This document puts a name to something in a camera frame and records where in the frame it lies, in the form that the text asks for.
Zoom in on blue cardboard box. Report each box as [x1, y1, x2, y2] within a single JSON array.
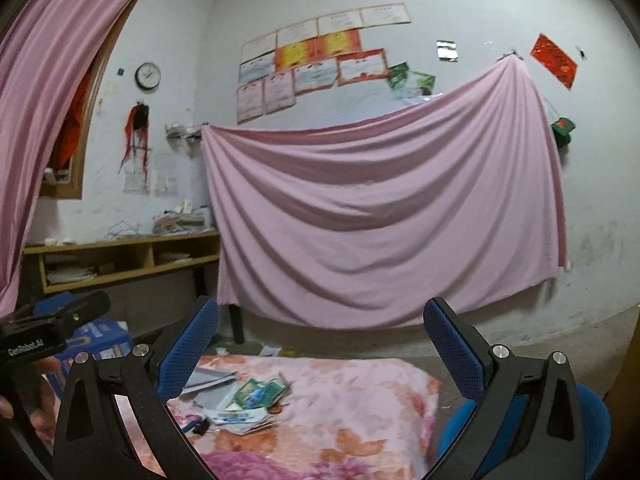
[[34, 290, 132, 400]]

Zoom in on blue plastic bin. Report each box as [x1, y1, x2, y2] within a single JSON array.
[[437, 384, 611, 479]]

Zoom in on red paper wall decoration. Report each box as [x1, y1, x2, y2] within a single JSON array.
[[530, 34, 577, 90]]

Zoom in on white printed wrapper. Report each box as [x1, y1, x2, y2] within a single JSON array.
[[203, 408, 276, 436]]

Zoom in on grey crumpled paper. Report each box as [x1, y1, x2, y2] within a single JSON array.
[[181, 366, 238, 410]]

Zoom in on floral pink blanket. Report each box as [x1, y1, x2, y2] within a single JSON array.
[[117, 354, 442, 480]]

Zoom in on pink door curtain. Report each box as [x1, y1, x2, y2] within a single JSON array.
[[1, 0, 129, 314]]

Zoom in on stack of books papers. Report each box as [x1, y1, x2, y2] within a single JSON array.
[[152, 200, 213, 235]]

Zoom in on green blue snack wrapper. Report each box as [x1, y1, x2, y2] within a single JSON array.
[[233, 376, 290, 410]]

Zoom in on person left hand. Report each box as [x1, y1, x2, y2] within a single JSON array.
[[29, 356, 61, 442]]

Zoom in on green red wall hanging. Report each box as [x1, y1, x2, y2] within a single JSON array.
[[551, 117, 576, 151]]

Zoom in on red tassel wall ornament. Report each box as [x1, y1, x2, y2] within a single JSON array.
[[119, 101, 150, 174]]

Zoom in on pink hanging wall sheet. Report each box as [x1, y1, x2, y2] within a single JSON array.
[[203, 55, 568, 330]]

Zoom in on wall certificates cluster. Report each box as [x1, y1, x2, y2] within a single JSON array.
[[235, 3, 411, 124]]

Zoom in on wooden wall shelf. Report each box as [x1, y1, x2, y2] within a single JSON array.
[[18, 230, 221, 306]]

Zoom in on round wall clock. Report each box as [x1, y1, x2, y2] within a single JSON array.
[[134, 62, 162, 91]]

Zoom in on black binder clip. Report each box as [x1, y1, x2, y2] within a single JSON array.
[[192, 418, 210, 436]]

